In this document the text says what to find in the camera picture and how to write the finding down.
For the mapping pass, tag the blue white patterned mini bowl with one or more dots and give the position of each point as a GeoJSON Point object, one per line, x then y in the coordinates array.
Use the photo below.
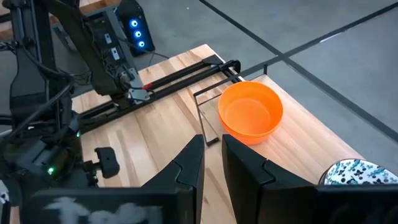
{"type": "Point", "coordinates": [357, 174]}

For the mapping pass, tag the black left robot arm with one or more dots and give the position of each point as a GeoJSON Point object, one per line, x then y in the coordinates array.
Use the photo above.
{"type": "Point", "coordinates": [77, 40]}

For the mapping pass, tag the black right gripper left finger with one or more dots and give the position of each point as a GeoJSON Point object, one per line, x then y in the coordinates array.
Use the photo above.
{"type": "Point", "coordinates": [189, 168]}

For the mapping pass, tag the black computer tower blue lights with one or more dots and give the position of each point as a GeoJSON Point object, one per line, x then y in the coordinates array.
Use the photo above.
{"type": "Point", "coordinates": [129, 12]}

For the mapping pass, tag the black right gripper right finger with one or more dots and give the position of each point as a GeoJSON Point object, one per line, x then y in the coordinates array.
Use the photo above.
{"type": "Point", "coordinates": [242, 168]}

